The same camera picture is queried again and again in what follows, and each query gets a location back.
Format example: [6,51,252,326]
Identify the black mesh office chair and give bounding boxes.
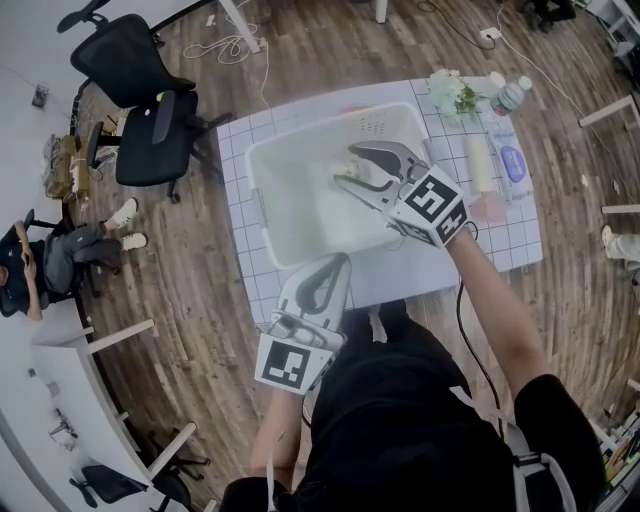
[55,0,235,204]

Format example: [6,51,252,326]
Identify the clear water bottle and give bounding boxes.
[489,75,534,118]

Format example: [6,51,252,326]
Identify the white plastic laundry basket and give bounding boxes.
[244,101,434,272]

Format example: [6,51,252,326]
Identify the grey shoulder strap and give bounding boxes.
[448,385,579,512]

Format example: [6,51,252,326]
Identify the white curved desk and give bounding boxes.
[0,318,199,512]

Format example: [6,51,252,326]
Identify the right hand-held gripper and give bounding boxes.
[333,140,469,250]

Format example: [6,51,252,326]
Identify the white floor cable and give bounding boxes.
[182,0,272,116]

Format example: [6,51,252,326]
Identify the person's black clothing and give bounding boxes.
[219,298,609,512]

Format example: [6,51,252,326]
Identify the cardboard boxes with cables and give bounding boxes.
[43,112,127,202]

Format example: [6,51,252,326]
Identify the white flower bouquet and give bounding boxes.
[428,68,482,125]

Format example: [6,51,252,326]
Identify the small metal tool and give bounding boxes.
[48,407,80,452]

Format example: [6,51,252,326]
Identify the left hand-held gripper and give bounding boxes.
[254,252,353,397]

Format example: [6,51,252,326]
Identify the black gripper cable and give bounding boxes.
[456,222,505,444]

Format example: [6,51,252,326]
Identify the person's right forearm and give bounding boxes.
[443,227,547,404]

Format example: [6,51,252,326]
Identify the cream cylinder roll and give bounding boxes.
[463,136,497,194]

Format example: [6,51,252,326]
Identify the white tube with blue label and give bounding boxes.
[486,126,535,209]

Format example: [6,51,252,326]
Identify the white grid tablecloth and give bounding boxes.
[215,76,546,326]

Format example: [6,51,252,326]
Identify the person's left forearm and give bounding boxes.
[248,384,307,477]

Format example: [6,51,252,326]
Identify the white desk with wooden legs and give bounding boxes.
[578,91,640,217]

